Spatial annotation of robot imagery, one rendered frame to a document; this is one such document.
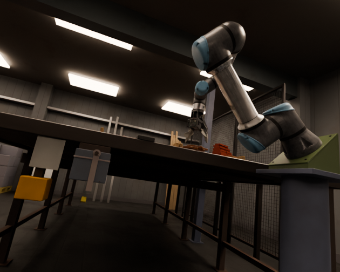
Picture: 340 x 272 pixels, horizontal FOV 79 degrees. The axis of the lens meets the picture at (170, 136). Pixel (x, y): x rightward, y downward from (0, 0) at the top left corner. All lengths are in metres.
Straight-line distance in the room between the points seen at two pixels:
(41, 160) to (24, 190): 0.12
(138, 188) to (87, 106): 3.06
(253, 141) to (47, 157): 0.82
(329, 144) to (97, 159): 0.94
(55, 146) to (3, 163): 5.06
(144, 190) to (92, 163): 6.09
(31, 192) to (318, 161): 1.08
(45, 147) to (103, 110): 6.09
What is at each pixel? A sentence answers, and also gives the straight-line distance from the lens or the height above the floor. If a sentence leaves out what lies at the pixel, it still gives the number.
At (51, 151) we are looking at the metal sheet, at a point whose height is 0.80.
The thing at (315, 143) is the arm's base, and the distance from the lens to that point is 1.03.
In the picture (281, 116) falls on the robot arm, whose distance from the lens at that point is 0.98.
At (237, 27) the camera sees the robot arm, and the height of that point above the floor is 1.35.
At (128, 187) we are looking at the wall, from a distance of 6.80.
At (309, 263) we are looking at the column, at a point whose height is 0.54.
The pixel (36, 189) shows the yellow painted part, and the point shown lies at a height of 0.66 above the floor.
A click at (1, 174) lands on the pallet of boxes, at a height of 0.42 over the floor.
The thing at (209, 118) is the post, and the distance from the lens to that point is 3.34.
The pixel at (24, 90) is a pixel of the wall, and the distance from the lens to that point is 7.34.
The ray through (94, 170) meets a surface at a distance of 0.86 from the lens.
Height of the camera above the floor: 0.75
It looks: 13 degrees up
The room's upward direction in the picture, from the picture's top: 8 degrees clockwise
